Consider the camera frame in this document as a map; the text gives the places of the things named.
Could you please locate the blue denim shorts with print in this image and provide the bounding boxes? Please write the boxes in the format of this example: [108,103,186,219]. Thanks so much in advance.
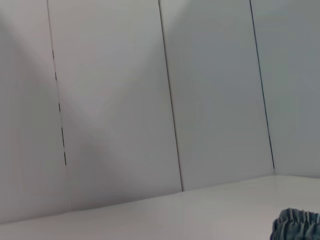
[269,207,320,240]

